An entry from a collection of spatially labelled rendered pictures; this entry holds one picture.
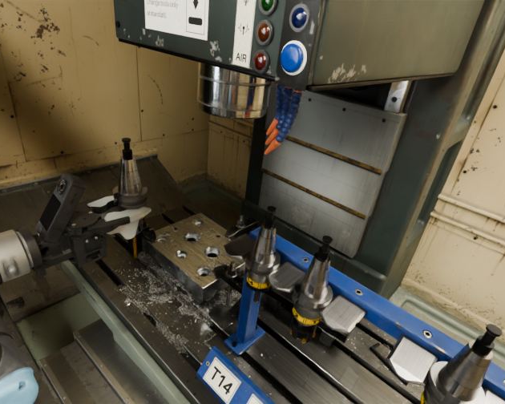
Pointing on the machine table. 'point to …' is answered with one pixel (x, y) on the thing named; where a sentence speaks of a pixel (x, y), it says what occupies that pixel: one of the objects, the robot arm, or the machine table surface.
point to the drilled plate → (187, 268)
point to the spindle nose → (232, 93)
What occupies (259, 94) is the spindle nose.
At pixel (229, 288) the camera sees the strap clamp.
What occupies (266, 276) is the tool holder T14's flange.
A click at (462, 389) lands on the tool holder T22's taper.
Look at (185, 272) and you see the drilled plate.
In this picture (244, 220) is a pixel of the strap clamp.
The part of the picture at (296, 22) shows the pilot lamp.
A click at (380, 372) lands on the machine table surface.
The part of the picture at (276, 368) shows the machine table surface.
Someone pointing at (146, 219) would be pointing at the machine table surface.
